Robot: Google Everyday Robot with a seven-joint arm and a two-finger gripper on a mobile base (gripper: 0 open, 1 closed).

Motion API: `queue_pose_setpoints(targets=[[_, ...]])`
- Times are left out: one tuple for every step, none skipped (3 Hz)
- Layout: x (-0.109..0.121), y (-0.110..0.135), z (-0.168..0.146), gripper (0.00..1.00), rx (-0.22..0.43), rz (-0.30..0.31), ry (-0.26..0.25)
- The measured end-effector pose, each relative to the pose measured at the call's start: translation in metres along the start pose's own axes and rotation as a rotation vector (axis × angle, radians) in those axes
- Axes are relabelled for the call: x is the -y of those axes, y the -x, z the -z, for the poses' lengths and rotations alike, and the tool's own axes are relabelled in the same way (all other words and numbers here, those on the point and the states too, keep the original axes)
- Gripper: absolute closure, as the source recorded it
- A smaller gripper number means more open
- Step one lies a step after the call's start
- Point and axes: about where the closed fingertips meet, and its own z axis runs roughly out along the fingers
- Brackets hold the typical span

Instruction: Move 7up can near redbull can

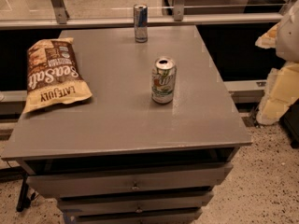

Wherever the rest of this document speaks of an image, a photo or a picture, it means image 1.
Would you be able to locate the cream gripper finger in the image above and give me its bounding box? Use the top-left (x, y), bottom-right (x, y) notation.
top-left (255, 23), bottom-right (279, 49)
top-left (256, 62), bottom-right (299, 125)

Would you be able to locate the green white 7up can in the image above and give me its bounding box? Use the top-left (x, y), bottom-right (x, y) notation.
top-left (151, 56), bottom-right (177, 104)

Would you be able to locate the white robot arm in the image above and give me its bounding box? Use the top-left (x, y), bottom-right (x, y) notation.
top-left (255, 0), bottom-right (299, 125)

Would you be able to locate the blue silver redbull can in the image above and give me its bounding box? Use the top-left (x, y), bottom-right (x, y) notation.
top-left (134, 4), bottom-right (148, 43)

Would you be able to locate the grey drawer cabinet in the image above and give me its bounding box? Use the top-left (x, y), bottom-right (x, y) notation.
top-left (2, 26), bottom-right (251, 224)

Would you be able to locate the brown sea salt chip bag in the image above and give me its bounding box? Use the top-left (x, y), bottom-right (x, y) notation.
top-left (23, 37), bottom-right (92, 113)

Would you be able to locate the grey metal railing frame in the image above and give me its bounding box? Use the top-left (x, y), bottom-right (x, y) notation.
top-left (0, 0), bottom-right (299, 30)

